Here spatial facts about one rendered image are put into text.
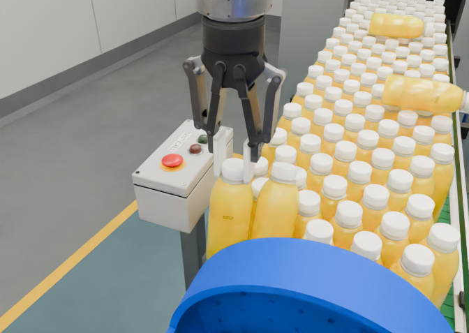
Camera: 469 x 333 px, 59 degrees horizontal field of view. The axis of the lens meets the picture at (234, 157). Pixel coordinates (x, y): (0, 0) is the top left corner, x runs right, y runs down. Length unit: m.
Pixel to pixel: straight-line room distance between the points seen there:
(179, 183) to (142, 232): 1.54
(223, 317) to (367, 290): 0.20
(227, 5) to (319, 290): 0.29
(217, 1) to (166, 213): 0.38
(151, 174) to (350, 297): 0.43
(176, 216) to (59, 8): 3.11
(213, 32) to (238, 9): 0.04
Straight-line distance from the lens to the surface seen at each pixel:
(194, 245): 0.87
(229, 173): 0.60
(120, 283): 2.00
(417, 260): 0.62
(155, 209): 0.72
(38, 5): 3.57
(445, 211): 1.02
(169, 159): 0.70
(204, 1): 0.48
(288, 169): 0.63
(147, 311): 1.88
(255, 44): 0.50
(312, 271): 0.36
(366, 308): 0.36
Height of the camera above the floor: 1.51
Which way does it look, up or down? 34 degrees down
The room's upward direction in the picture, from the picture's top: straight up
